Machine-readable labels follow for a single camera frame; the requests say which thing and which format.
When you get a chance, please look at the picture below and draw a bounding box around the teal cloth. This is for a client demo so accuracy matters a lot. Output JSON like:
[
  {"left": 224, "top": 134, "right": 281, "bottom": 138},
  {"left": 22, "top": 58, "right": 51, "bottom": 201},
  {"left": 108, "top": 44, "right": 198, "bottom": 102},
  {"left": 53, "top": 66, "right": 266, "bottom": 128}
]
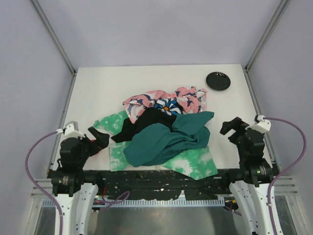
[{"left": 123, "top": 111, "right": 215, "bottom": 167}]

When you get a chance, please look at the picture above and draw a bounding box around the black cloth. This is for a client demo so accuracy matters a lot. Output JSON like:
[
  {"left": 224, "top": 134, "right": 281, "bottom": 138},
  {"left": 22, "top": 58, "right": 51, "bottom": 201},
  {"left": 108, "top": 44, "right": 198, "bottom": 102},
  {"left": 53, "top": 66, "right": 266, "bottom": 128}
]
[{"left": 111, "top": 108, "right": 177, "bottom": 143}]

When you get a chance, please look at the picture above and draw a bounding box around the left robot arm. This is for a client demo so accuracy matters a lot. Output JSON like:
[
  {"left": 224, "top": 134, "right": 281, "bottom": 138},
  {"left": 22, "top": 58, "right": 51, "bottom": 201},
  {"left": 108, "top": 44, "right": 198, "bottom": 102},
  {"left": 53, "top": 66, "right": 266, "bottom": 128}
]
[{"left": 50, "top": 122, "right": 110, "bottom": 235}]

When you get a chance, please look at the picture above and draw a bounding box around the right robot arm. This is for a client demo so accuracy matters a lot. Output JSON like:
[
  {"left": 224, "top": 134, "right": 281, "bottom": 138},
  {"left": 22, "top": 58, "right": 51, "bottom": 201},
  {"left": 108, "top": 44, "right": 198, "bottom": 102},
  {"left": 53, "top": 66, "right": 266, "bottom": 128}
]
[{"left": 220, "top": 115, "right": 275, "bottom": 235}]

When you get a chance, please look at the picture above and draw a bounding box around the pink navy floral cloth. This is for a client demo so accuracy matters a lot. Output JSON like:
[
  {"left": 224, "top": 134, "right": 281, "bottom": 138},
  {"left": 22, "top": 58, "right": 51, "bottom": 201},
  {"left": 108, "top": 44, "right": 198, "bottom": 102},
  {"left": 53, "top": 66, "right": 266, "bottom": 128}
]
[{"left": 123, "top": 87, "right": 207, "bottom": 123}]

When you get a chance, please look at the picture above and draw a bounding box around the green white tie-dye cloth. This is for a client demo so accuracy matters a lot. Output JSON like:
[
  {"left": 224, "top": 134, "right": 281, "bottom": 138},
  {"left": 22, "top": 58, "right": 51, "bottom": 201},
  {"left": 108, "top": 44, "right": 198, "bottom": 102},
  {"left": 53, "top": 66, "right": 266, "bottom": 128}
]
[{"left": 93, "top": 111, "right": 218, "bottom": 180}]

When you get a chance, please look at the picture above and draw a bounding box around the blue white floral cloth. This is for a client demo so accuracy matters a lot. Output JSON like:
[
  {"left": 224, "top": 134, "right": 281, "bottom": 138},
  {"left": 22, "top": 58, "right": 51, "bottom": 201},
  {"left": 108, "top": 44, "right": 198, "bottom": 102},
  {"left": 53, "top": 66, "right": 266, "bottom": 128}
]
[{"left": 154, "top": 98, "right": 183, "bottom": 116}]

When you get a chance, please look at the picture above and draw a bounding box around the black plate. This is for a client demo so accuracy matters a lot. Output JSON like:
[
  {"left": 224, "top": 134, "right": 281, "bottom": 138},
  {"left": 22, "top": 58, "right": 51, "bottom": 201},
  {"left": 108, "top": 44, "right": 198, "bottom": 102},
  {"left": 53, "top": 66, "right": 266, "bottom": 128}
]
[{"left": 205, "top": 71, "right": 231, "bottom": 91}]

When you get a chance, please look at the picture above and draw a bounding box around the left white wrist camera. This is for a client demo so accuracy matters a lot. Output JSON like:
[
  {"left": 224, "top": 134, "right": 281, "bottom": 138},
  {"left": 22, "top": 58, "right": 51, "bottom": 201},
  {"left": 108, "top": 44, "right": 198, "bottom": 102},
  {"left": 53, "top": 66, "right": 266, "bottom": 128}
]
[{"left": 56, "top": 121, "right": 85, "bottom": 139}]

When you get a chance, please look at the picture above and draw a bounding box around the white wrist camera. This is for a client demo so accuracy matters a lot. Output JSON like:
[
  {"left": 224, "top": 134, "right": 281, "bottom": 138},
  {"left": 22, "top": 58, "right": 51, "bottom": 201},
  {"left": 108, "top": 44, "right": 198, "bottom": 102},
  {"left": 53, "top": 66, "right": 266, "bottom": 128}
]
[
  {"left": 248, "top": 115, "right": 271, "bottom": 134},
  {"left": 56, "top": 121, "right": 85, "bottom": 139}
]

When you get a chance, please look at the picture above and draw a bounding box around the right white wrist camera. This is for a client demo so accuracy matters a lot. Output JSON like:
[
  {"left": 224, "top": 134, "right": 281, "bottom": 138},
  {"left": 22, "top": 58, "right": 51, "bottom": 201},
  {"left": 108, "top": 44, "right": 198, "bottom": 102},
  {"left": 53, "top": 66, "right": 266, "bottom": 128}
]
[{"left": 248, "top": 115, "right": 271, "bottom": 134}]

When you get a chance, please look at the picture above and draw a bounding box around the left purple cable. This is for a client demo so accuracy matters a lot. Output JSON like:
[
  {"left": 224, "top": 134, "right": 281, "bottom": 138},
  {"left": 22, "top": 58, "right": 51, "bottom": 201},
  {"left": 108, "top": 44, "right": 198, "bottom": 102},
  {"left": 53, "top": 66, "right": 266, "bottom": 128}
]
[{"left": 25, "top": 131, "right": 65, "bottom": 235}]

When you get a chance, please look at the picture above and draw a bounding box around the purple cable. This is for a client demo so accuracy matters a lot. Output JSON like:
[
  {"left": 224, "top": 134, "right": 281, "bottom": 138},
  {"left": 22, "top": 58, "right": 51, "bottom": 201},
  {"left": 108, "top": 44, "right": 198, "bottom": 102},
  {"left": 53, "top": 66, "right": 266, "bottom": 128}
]
[
  {"left": 267, "top": 117, "right": 307, "bottom": 235},
  {"left": 25, "top": 131, "right": 65, "bottom": 235}
]

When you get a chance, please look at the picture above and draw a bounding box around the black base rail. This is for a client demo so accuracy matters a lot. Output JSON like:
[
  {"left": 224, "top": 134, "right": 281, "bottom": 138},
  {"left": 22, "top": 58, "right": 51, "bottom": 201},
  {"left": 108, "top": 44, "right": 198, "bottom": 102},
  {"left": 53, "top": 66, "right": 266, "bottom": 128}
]
[{"left": 47, "top": 168, "right": 247, "bottom": 200}]

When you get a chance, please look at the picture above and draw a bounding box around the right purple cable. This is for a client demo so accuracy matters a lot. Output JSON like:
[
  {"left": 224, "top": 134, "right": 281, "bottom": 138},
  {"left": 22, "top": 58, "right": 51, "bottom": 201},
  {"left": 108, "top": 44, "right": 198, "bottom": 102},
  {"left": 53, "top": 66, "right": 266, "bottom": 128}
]
[{"left": 267, "top": 117, "right": 307, "bottom": 235}]

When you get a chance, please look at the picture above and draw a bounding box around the white cable duct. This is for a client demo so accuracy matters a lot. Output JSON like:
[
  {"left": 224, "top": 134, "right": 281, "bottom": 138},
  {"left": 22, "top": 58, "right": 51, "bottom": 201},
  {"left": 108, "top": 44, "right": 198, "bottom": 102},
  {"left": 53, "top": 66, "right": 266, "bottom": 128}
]
[{"left": 42, "top": 198, "right": 225, "bottom": 209}]

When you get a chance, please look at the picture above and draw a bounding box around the right aluminium frame post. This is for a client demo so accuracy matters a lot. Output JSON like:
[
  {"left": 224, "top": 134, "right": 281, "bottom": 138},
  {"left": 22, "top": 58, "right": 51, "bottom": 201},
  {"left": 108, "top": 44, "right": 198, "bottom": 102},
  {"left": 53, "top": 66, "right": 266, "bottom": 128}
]
[{"left": 244, "top": 0, "right": 290, "bottom": 73}]

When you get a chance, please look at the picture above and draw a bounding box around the aluminium frame post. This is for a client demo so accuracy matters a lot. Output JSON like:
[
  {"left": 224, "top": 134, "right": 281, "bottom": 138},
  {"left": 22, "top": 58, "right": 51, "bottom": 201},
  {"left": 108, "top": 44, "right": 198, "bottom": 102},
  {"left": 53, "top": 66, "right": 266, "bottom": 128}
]
[
  {"left": 244, "top": 0, "right": 290, "bottom": 73},
  {"left": 29, "top": 0, "right": 76, "bottom": 75}
]

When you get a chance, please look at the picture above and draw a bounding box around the left aluminium frame post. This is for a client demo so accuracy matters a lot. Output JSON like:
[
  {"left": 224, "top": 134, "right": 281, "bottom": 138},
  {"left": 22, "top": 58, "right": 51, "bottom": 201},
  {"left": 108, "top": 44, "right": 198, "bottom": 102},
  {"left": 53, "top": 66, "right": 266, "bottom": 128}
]
[{"left": 29, "top": 0, "right": 76, "bottom": 75}]

